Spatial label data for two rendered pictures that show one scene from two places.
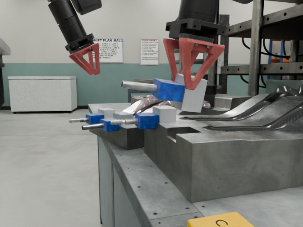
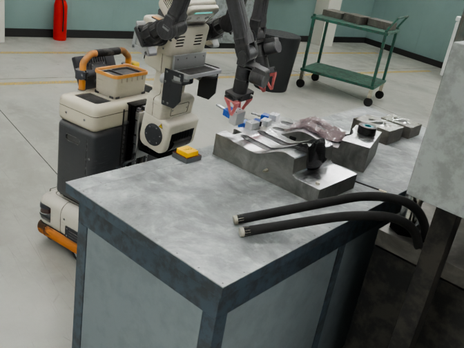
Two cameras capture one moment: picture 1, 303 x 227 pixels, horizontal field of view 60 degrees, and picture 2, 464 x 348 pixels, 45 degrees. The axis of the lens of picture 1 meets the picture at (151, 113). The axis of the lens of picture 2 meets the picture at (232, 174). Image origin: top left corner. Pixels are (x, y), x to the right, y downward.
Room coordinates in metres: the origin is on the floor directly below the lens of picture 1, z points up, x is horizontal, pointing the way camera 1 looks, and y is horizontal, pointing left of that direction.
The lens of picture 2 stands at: (-0.78, -1.80, 1.64)
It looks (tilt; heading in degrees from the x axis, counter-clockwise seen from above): 24 degrees down; 54
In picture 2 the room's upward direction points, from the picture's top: 10 degrees clockwise
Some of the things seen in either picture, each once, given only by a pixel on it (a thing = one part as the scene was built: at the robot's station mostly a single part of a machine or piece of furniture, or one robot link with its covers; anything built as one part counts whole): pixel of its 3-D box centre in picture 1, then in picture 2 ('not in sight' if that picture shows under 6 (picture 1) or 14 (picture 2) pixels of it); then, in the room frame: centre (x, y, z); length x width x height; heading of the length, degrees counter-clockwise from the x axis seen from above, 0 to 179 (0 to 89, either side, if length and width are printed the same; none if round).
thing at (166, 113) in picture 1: (142, 120); (243, 123); (0.54, 0.02, 0.89); 0.13 x 0.05 x 0.05; 107
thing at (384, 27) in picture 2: not in sight; (351, 51); (4.02, 2.97, 0.50); 0.98 x 0.55 x 1.01; 119
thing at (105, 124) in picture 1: (107, 124); (255, 122); (0.67, 0.12, 0.85); 0.13 x 0.05 x 0.05; 124
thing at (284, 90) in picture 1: (263, 106); (285, 141); (0.56, -0.24, 0.92); 0.35 x 0.16 x 0.09; 107
